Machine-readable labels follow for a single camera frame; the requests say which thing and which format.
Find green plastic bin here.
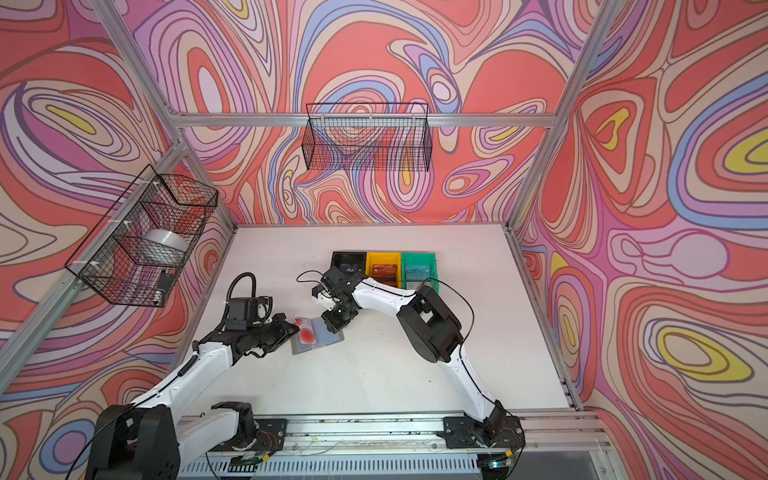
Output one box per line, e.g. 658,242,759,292
400,252,440,292

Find small black device in basket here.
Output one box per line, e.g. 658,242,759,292
155,270,174,295

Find black plastic bin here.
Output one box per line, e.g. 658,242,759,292
331,251,367,276

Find yellow plastic bin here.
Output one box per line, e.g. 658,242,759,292
365,252,402,288

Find black wire basket wall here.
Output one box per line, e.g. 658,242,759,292
301,101,433,172
65,166,219,308

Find black wire basket back wall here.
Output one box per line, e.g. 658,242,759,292
301,101,433,172

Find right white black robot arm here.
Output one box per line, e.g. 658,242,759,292
312,267,510,448

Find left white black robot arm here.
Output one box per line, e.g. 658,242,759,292
85,314,300,479

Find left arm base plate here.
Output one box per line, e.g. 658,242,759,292
210,418,288,454

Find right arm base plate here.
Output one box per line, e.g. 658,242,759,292
437,415,526,451

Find aluminium front rail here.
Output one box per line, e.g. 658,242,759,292
211,410,612,455

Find white card with red blob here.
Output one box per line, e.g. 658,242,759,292
293,318,317,349

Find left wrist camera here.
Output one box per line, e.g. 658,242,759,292
224,296,273,331

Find black wire basket left wall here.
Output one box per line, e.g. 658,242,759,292
65,166,219,308

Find grey card holder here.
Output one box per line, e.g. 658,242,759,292
291,318,344,355

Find silver tape roll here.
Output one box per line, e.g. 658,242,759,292
138,229,189,267

